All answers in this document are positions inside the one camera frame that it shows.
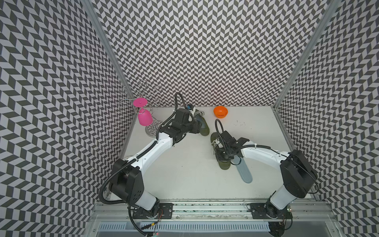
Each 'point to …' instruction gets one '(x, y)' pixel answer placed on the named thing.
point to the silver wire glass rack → (126, 101)
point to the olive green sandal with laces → (205, 130)
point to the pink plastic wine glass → (144, 116)
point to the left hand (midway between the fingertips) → (196, 124)
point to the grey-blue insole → (244, 172)
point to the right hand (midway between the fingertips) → (217, 159)
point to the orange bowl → (220, 112)
